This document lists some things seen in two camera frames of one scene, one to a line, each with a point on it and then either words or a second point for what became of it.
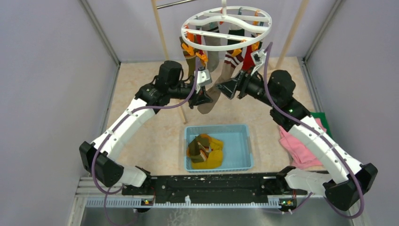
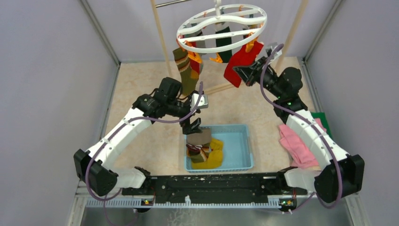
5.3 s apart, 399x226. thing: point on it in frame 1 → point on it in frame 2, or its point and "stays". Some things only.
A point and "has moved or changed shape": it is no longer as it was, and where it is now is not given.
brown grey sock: (213, 59) → (199, 138)
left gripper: (199, 98) → (187, 128)
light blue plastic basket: (237, 154) stays
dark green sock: (236, 32) → (225, 56)
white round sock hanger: (230, 20) has moved or changed shape
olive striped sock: (199, 149) stays
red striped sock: (234, 60) → (195, 60)
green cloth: (322, 116) stays
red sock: (248, 63) has moved or changed shape
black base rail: (217, 186) stays
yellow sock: (215, 157) stays
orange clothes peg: (189, 49) → (217, 59)
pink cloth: (302, 154) stays
